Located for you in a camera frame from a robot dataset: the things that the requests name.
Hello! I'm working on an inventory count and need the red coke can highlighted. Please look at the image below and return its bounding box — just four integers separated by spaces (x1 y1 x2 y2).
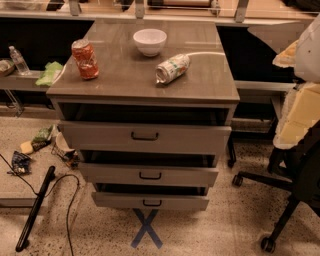
71 39 99 80

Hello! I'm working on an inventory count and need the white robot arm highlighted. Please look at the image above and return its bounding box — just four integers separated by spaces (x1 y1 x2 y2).
273 15 320 149

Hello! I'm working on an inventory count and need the white bowl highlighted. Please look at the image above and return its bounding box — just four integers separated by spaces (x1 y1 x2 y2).
133 29 167 57

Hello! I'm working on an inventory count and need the small bowl on shelf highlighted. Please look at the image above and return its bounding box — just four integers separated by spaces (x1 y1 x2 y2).
0 59 15 77

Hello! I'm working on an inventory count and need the grey drawer cabinet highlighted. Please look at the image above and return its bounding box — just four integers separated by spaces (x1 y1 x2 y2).
47 19 239 198

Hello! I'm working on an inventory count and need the blue tape cross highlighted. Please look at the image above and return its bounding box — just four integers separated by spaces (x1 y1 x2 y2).
131 209 163 249

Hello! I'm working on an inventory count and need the black bar on floor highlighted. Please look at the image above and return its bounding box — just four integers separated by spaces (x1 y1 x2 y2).
15 166 55 252

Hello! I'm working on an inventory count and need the green snack bag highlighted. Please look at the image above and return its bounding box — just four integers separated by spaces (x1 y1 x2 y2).
31 126 53 151

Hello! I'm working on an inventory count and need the yellow sponge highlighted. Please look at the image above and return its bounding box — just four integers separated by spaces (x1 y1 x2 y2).
20 141 33 154

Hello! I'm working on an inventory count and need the black office chair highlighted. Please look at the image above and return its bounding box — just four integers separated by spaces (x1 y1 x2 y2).
232 121 320 253

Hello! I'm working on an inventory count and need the blue chip bag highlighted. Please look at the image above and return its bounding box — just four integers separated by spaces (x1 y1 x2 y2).
8 151 31 175

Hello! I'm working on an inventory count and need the clear plastic water bottle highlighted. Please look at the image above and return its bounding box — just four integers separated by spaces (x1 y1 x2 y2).
9 46 30 75

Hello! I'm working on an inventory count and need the bottom drawer with handle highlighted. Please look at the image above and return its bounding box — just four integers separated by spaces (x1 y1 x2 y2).
92 192 209 211

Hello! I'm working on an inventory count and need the drawer with handle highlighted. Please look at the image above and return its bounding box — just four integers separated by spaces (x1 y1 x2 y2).
79 163 218 187
59 121 231 155
92 192 209 211

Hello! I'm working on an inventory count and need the middle drawer with handle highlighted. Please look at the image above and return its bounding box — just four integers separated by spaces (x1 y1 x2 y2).
79 163 218 187

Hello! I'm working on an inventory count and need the top drawer with handle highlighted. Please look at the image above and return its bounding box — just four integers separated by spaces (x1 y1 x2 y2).
59 121 231 155

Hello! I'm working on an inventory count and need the wire basket on floor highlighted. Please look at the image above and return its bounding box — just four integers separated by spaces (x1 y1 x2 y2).
51 132 79 169

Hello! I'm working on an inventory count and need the black cable on floor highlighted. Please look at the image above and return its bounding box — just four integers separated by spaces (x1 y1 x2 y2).
0 153 81 256

